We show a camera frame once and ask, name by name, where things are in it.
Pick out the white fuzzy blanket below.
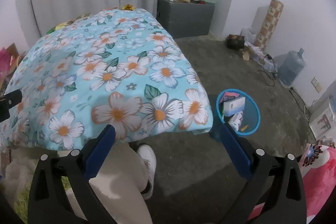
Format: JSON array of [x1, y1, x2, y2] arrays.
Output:
[[1, 147, 58, 207]]

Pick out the blue water jug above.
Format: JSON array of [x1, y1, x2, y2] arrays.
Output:
[[278, 48, 306, 88]]

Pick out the blue white carton box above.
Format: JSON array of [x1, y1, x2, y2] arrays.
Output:
[[223, 97, 245, 117]]

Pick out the blue mesh trash basket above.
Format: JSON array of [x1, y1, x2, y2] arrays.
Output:
[[214, 89, 261, 136]]

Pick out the floral blue tablecloth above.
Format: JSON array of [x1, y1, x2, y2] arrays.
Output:
[[1, 9, 213, 151]]

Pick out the beige trouser leg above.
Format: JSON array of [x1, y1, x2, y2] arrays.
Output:
[[67, 142, 153, 224]]

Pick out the white sneaker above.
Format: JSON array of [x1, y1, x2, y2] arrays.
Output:
[[137, 144, 157, 200]]

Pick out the white strawberry drink bottle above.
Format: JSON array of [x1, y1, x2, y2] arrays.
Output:
[[228, 111, 243, 131]]

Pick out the dark brown bag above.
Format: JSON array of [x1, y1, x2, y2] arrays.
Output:
[[227, 34, 245, 50]]

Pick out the grey cabinet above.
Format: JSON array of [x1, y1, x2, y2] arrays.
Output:
[[156, 0, 215, 39]]

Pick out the pink floral cushion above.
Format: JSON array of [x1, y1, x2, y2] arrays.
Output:
[[248, 143, 336, 222]]

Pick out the green fuzzy cloth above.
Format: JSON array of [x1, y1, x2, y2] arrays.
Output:
[[12, 176, 72, 223]]

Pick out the gold candy wrapper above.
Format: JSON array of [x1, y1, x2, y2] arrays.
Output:
[[121, 4, 136, 11]]

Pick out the pink plastic bag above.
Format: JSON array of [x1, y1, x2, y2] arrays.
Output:
[[0, 48, 12, 80]]

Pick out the white water dispenser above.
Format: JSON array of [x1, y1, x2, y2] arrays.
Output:
[[309, 89, 335, 140]]

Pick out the patterned roll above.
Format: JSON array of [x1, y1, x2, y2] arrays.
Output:
[[254, 0, 284, 50]]

